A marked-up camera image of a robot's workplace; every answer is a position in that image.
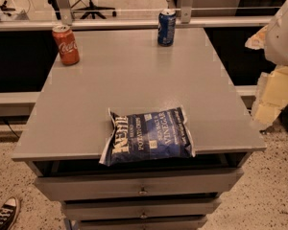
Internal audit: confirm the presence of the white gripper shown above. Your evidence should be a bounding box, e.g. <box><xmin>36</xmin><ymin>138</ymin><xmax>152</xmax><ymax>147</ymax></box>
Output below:
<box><xmin>245</xmin><ymin>26</ymin><xmax>288</xmax><ymax>126</ymax></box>

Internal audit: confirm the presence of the blue pepsi can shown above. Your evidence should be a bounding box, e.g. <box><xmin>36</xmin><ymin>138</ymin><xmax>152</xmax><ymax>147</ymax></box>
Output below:
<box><xmin>157</xmin><ymin>9</ymin><xmax>176</xmax><ymax>46</ymax></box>

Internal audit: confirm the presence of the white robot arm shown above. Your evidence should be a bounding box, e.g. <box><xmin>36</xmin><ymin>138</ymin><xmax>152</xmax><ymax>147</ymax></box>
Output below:
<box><xmin>245</xmin><ymin>0</ymin><xmax>288</xmax><ymax>129</ymax></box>

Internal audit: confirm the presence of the blue kettle chip bag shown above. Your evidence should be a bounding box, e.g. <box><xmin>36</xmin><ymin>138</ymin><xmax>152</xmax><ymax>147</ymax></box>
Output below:
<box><xmin>99</xmin><ymin>106</ymin><xmax>196</xmax><ymax>166</ymax></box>

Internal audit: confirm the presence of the orange coca-cola can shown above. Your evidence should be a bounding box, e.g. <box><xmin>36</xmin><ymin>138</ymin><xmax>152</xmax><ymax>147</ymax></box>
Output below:
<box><xmin>52</xmin><ymin>25</ymin><xmax>80</xmax><ymax>65</ymax></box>

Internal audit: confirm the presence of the grey drawer cabinet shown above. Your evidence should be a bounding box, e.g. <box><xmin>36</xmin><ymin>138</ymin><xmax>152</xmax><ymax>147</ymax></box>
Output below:
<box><xmin>13</xmin><ymin>28</ymin><xmax>265</xmax><ymax>230</ymax></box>

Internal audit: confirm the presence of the black canvas sneaker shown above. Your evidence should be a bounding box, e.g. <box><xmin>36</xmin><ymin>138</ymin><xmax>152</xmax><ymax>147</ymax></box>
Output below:
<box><xmin>0</xmin><ymin>196</ymin><xmax>20</xmax><ymax>230</ymax></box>

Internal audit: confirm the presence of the grey metal railing frame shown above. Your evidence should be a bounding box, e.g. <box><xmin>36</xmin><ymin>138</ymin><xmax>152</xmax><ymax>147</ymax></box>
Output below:
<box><xmin>0</xmin><ymin>0</ymin><xmax>288</xmax><ymax>33</ymax></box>

